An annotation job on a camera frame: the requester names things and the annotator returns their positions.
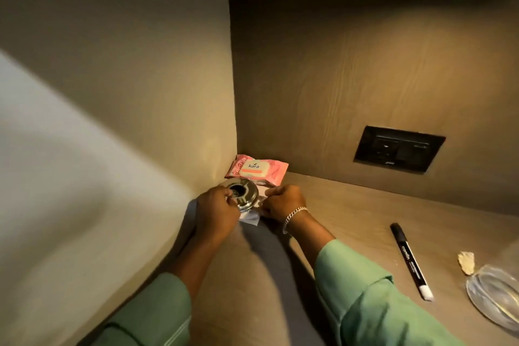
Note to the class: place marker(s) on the person's right hand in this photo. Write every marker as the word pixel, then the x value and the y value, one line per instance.
pixel 284 203

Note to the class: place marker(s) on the person's left hand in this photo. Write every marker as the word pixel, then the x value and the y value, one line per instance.
pixel 216 214

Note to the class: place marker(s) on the person's right fingers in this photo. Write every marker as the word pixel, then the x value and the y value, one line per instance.
pixel 272 200

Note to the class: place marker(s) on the person's left fingers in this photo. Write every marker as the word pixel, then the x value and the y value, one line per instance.
pixel 227 194

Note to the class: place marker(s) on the round steel ashtray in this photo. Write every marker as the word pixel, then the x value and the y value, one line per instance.
pixel 243 192

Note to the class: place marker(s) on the person's right forearm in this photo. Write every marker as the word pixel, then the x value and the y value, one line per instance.
pixel 365 297

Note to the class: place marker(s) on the person's left forearm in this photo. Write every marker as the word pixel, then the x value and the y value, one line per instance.
pixel 174 276

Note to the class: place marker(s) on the pink wet wipes packet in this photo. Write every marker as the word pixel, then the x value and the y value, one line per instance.
pixel 257 170

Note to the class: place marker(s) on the black marker pen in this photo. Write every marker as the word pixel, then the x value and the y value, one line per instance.
pixel 411 260

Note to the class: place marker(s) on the crumpled beige paper scrap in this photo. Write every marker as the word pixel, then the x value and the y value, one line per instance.
pixel 467 262

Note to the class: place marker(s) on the clear glass dish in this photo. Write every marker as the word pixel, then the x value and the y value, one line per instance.
pixel 494 295

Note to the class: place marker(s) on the black wall power socket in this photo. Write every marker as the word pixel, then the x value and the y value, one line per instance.
pixel 399 148

